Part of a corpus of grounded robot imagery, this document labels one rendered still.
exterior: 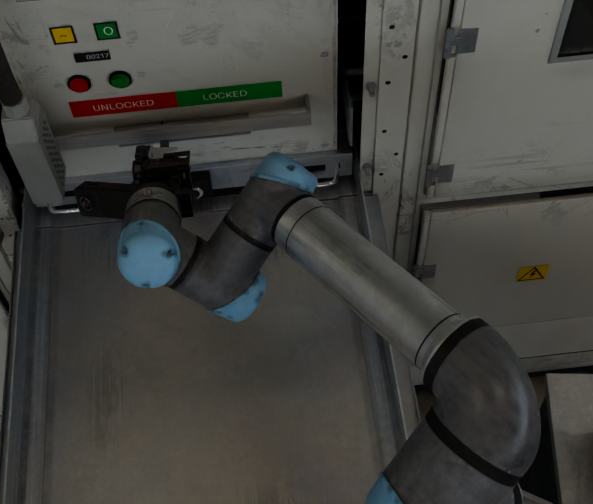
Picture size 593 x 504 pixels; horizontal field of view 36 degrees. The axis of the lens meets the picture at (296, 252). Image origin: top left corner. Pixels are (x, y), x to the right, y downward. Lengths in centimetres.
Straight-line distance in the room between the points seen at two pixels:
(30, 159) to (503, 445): 77
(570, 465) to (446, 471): 57
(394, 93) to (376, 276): 44
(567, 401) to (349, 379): 36
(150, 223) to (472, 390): 44
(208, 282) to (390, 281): 25
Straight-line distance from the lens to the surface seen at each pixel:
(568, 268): 191
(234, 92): 142
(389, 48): 133
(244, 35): 134
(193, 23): 132
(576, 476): 151
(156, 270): 112
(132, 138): 143
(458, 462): 96
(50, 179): 140
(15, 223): 162
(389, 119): 144
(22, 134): 134
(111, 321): 150
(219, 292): 116
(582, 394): 156
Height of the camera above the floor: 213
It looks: 57 degrees down
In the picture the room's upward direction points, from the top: 4 degrees counter-clockwise
